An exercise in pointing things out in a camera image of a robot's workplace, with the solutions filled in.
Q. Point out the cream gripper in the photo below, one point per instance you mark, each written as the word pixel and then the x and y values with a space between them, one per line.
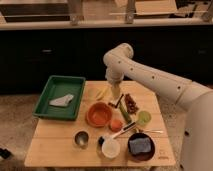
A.
pixel 116 91

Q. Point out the grey towel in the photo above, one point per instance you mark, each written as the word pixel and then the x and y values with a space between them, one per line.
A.
pixel 61 101

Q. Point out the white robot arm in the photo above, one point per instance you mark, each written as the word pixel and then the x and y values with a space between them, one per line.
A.
pixel 196 99

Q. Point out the black white packet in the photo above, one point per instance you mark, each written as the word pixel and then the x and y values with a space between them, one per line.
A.
pixel 115 105

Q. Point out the green cucumber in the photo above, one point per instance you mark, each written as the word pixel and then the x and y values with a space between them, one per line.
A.
pixel 125 113

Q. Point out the orange bowl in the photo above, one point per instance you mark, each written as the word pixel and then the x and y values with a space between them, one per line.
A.
pixel 99 114

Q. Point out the black white marker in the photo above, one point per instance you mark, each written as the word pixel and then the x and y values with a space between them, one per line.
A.
pixel 129 126

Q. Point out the green cup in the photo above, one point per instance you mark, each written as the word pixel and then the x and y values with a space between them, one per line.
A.
pixel 144 118

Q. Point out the wooden table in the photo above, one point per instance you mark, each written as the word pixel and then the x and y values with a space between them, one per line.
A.
pixel 53 143

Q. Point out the metal spoon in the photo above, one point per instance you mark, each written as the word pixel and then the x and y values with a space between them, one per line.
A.
pixel 151 131

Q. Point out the metal cup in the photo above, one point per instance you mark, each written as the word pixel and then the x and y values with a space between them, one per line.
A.
pixel 81 139

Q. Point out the blue sponge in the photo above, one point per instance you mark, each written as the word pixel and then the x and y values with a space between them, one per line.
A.
pixel 140 145

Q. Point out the dark brown bowl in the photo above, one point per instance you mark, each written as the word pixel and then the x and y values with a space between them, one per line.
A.
pixel 142 156

